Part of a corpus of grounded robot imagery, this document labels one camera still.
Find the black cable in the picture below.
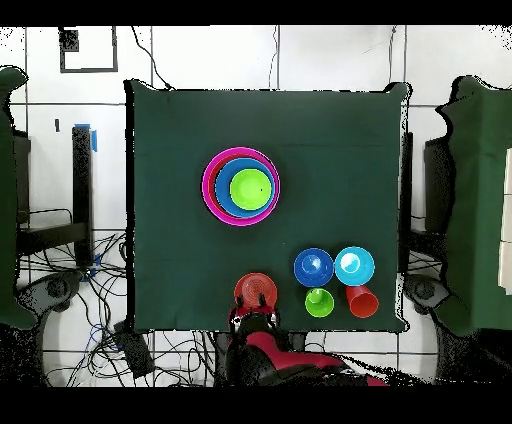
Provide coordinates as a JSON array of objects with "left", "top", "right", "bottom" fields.
[{"left": 130, "top": 25, "right": 174, "bottom": 92}]

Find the neighbouring green table cloth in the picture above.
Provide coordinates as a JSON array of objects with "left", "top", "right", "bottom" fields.
[
  {"left": 435, "top": 75, "right": 512, "bottom": 337},
  {"left": 0, "top": 65, "right": 38, "bottom": 331}
]

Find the blue medium bowl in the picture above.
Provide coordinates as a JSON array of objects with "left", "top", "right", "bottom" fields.
[{"left": 214, "top": 157, "right": 277, "bottom": 219}]

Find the orange small bowl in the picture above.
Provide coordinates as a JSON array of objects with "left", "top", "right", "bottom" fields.
[{"left": 233, "top": 272, "right": 279, "bottom": 311}]

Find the orange plastic cup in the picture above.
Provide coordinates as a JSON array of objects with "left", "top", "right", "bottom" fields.
[{"left": 345, "top": 284, "right": 380, "bottom": 320}]

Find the green plastic cup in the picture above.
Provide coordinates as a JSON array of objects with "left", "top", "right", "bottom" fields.
[{"left": 304, "top": 287, "right": 336, "bottom": 319}]

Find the black power strip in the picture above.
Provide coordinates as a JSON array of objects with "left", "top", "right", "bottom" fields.
[{"left": 112, "top": 319, "right": 156, "bottom": 379}]

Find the dark blue small bowl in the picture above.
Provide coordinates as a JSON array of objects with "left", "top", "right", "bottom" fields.
[{"left": 292, "top": 247, "right": 335, "bottom": 289}]

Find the pink large bowl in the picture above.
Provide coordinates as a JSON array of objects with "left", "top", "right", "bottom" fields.
[{"left": 201, "top": 146, "right": 282, "bottom": 228}]

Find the light blue small bowl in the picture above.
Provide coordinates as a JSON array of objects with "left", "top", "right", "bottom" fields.
[{"left": 334, "top": 246, "right": 376, "bottom": 287}]

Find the black square floor frame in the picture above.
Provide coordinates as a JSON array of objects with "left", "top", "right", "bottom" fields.
[{"left": 58, "top": 25, "right": 120, "bottom": 74}]

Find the dark green tablecloth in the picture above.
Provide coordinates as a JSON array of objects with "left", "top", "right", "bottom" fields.
[{"left": 124, "top": 78, "right": 409, "bottom": 335}]

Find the black frame with blue tape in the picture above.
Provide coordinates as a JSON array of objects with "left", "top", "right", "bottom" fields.
[{"left": 15, "top": 122, "right": 99, "bottom": 283}]

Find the green small bowl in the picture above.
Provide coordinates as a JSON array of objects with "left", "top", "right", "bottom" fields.
[{"left": 228, "top": 167, "right": 274, "bottom": 212}]

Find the black post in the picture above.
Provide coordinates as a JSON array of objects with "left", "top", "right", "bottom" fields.
[{"left": 399, "top": 131, "right": 415, "bottom": 277}]

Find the black floor stand base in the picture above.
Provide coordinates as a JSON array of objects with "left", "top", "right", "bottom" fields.
[
  {"left": 403, "top": 273, "right": 451, "bottom": 315},
  {"left": 17, "top": 269, "right": 86, "bottom": 315}
]

